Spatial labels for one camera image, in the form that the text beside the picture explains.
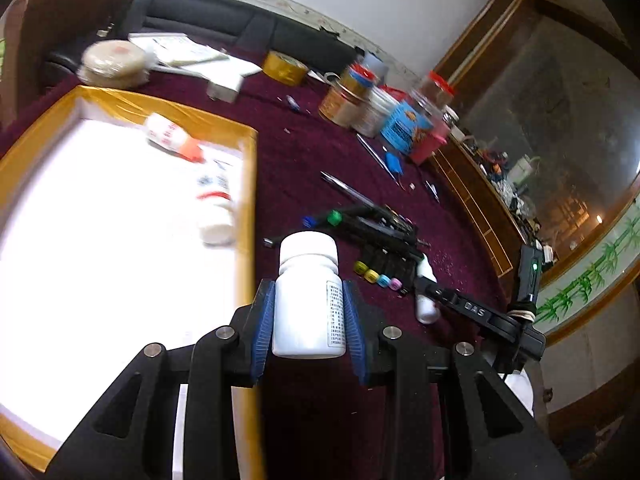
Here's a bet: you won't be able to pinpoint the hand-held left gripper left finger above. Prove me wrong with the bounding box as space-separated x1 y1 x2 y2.
45 280 277 480

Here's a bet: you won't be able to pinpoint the clear plastic jar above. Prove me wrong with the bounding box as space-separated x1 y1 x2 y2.
319 80 372 128

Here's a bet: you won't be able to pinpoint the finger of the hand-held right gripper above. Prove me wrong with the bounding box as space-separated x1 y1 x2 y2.
414 279 507 332

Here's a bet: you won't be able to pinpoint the wooden framed glass cabinet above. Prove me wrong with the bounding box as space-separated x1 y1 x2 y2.
430 0 640 286

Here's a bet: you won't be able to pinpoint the small white bottle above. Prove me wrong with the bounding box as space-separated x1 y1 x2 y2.
414 255 442 325

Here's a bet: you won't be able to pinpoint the clear barrel ballpoint pen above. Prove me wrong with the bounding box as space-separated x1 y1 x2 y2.
320 171 378 208

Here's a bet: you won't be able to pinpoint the yellow tape roll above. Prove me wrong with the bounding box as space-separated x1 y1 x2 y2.
262 51 307 86

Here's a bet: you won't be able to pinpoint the white bottle orange cap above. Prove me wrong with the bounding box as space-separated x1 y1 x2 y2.
145 112 206 163

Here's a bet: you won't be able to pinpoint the white paper sheets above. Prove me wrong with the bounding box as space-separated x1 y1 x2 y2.
127 32 263 86

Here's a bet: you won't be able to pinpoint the brown chair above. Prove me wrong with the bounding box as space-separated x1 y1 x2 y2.
0 0 136 131

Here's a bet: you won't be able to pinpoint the blue label clear jar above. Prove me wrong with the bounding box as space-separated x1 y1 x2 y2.
381 100 433 153

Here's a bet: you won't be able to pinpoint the black leather sofa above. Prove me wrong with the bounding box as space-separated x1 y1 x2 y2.
40 0 361 96

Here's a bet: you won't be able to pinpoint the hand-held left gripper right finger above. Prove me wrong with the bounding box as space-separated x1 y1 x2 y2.
342 280 571 480

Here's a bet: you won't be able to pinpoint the small white carton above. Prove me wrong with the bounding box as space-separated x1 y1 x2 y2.
206 72 246 103

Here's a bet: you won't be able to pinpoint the white cup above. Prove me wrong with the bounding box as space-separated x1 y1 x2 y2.
507 155 541 183

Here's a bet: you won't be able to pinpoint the white pill bottle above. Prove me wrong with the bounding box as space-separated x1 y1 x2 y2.
271 231 347 360

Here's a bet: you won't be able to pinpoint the white plastic jar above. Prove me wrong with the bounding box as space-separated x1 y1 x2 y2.
352 87 401 138

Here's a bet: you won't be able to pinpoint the grey cup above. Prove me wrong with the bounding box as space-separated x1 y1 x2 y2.
361 52 388 78

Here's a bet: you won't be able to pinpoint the white bottle red label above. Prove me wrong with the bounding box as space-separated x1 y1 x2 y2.
192 157 241 246

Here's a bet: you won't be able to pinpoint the clutter of small parts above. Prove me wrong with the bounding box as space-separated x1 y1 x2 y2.
462 135 558 266

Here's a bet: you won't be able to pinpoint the maroon velvet tablecloth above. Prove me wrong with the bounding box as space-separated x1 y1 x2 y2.
0 45 516 480

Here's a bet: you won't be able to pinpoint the bamboo print panel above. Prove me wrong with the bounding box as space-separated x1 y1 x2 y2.
535 205 640 336

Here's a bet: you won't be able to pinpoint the bagged round white roll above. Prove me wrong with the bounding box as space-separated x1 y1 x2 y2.
77 40 151 88

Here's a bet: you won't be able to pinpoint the pile of black markers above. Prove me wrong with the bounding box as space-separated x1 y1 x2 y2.
300 202 431 293

